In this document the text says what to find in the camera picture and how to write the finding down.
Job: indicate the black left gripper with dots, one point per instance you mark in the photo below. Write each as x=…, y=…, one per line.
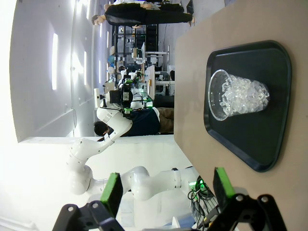
x=125, y=96

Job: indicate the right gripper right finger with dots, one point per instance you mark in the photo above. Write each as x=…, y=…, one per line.
x=223, y=187

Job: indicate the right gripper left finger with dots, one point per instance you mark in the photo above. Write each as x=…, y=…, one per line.
x=111, y=192

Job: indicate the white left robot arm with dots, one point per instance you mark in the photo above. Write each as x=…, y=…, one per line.
x=144, y=183

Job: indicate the short clear iced cup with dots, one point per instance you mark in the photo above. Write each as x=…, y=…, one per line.
x=245, y=96

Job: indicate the seated person navy jacket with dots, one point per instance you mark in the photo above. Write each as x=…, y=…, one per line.
x=144, y=122

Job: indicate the long ceiling light panel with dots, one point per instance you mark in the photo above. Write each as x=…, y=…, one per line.
x=85, y=68
x=55, y=61

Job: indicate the black plastic serving tray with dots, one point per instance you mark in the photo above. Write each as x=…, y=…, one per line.
x=264, y=134

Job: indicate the black shelving rack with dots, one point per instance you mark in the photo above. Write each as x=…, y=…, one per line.
x=154, y=33

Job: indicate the person in black standing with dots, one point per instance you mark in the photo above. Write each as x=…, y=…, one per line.
x=144, y=15

